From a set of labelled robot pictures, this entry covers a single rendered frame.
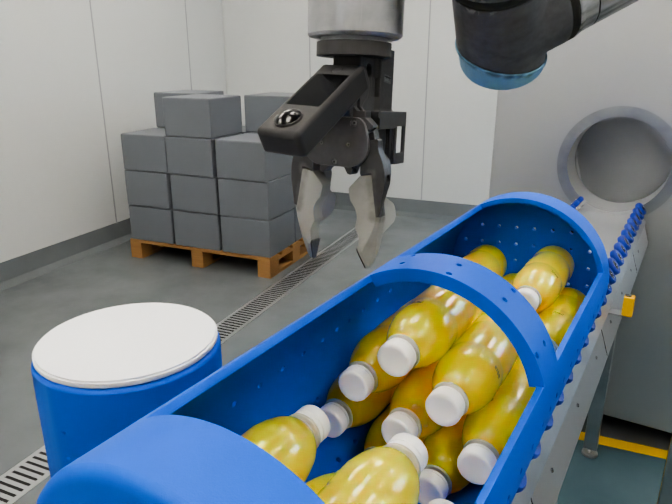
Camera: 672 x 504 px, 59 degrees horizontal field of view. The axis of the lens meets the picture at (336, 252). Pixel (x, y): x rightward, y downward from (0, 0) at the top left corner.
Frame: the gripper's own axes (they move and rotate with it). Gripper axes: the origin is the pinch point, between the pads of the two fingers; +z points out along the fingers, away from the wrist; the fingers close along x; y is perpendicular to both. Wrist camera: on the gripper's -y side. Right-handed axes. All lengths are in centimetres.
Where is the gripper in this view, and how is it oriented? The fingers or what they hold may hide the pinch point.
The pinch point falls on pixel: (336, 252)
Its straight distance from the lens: 59.3
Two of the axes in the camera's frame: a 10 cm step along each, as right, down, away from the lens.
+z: -0.3, 9.7, 2.5
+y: 5.2, -2.0, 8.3
